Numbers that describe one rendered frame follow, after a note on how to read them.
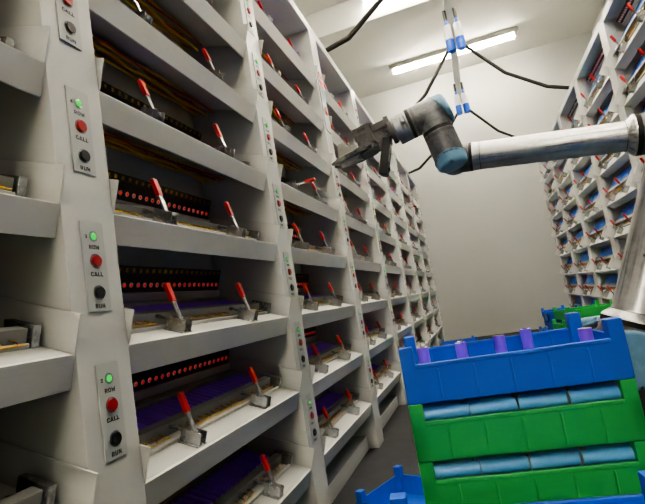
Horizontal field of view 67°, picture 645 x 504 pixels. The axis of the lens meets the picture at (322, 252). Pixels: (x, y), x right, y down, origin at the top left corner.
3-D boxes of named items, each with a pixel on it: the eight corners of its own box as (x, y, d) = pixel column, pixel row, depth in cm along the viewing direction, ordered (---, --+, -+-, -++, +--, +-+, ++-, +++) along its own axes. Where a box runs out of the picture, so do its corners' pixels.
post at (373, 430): (384, 440, 196) (314, 32, 216) (379, 447, 187) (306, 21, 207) (336, 444, 202) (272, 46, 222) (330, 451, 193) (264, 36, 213)
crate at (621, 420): (596, 405, 83) (586, 357, 84) (650, 440, 63) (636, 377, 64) (419, 425, 89) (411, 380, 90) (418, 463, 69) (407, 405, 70)
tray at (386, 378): (399, 380, 255) (402, 354, 256) (375, 408, 198) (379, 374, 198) (361, 372, 262) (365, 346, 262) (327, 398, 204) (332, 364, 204)
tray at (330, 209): (337, 222, 198) (340, 198, 198) (278, 197, 140) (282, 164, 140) (291, 216, 204) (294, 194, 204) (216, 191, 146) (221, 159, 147)
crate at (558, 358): (586, 357, 84) (575, 311, 85) (636, 377, 64) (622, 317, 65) (411, 380, 90) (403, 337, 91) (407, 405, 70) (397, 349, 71)
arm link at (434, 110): (455, 115, 138) (441, 85, 139) (413, 135, 141) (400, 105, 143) (456, 125, 147) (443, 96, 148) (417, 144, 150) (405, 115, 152)
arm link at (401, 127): (416, 141, 150) (412, 132, 141) (401, 148, 151) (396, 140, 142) (405, 116, 151) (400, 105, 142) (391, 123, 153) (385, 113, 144)
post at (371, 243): (408, 400, 262) (353, 91, 282) (406, 404, 253) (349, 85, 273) (372, 404, 268) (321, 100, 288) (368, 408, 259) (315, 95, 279)
